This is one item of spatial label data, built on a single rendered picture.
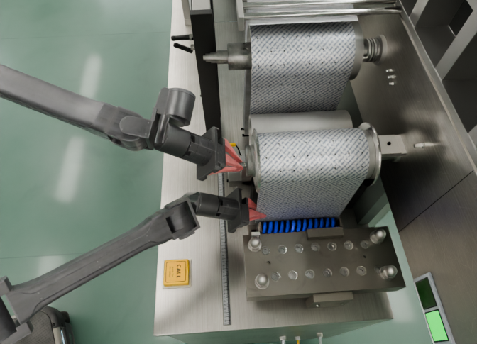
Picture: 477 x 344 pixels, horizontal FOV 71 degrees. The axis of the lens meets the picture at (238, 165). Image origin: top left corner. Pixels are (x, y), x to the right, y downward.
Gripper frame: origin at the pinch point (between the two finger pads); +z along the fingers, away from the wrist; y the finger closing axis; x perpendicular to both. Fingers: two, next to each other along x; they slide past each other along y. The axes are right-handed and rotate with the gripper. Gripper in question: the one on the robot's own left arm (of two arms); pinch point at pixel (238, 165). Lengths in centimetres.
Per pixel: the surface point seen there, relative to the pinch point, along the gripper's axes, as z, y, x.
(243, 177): 8.2, -2.5, -7.4
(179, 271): 8.6, 14.8, -37.1
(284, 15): -3.6, -25.9, 21.5
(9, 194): -22, -60, -188
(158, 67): 44, -167, -132
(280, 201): 14.4, 4.7, -1.5
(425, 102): 18.7, -4.0, 34.9
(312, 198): 20.4, 4.7, 3.9
